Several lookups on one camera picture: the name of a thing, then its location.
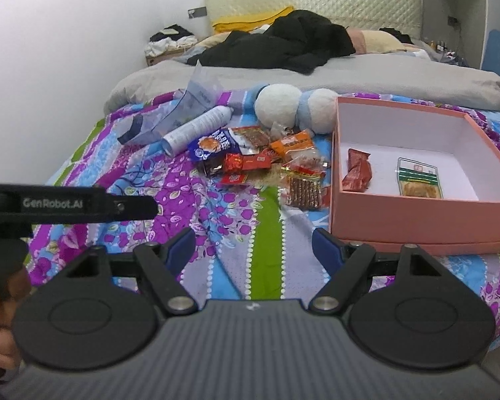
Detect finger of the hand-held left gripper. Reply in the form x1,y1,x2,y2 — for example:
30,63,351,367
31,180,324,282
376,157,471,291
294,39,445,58
107,194,158,220

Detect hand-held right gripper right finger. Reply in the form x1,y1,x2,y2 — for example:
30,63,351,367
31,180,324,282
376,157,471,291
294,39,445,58
309,227,444,314

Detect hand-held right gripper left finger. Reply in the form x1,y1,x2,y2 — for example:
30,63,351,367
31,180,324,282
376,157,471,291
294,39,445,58
60,227,198,316

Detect brown sticks snack packet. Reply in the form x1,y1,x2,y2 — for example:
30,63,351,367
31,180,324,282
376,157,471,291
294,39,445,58
282,175,325,210

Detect pink cardboard box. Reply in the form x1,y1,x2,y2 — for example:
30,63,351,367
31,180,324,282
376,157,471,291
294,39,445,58
328,96,500,257

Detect red-brown snack packet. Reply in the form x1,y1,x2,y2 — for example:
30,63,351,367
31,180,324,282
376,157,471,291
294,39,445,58
342,148,373,193

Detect large dark jerky packet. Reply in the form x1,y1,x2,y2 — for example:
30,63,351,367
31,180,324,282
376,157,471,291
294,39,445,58
198,156,228,176

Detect red and white snack packet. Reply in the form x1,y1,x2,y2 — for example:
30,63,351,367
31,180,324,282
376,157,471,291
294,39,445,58
220,172,251,185

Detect clear packet red meat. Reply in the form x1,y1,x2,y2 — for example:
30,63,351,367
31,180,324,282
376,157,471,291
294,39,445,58
280,151,329,177

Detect small red snack packet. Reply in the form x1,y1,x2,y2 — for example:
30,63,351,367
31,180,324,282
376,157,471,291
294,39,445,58
224,153,246,174

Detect orange snack packet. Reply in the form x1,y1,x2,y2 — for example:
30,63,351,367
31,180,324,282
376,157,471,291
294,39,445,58
270,130,316,162

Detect green label clear packet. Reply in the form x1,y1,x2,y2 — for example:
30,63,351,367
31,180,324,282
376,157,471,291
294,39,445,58
397,157,445,198

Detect small clear snack packet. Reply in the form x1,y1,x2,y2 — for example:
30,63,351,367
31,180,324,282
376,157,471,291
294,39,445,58
270,121,297,139

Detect clear packet red strips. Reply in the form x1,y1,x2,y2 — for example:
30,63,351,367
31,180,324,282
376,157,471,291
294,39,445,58
229,126,272,153

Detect floral patterned bedsheet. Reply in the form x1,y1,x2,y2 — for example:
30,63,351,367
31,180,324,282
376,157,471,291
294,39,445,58
25,89,500,342

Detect clear plastic bag blue print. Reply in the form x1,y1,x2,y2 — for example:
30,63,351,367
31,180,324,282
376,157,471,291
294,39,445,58
117,60,223,144

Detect white spray can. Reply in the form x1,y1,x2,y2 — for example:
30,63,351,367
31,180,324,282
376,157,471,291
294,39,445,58
162,105,234,155

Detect cardboard box nightstand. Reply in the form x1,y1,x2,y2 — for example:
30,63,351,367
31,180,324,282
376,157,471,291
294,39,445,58
145,48,192,67

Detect white and blue plush toy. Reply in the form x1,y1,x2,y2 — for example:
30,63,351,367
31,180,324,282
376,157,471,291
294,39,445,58
229,84,338,134

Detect pile of clothes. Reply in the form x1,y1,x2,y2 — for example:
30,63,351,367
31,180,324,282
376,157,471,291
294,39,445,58
148,25,198,57

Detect grey duvet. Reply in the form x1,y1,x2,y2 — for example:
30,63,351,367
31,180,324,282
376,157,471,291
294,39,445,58
104,52,500,115

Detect beige pillow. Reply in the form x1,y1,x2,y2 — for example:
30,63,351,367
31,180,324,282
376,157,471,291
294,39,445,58
346,28,406,55

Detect black jacket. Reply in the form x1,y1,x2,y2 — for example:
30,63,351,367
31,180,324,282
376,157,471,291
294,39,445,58
186,9,357,73

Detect yellow pillow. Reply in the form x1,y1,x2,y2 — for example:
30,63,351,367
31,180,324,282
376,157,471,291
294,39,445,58
212,6,294,34

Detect dark garment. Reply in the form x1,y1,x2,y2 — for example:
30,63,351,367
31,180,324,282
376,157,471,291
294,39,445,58
379,27,413,45

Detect small bottles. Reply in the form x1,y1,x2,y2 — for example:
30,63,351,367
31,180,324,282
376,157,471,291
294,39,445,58
429,39,457,61

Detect cream quilted headboard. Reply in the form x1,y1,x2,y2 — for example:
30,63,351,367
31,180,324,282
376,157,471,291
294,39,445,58
203,0,421,40

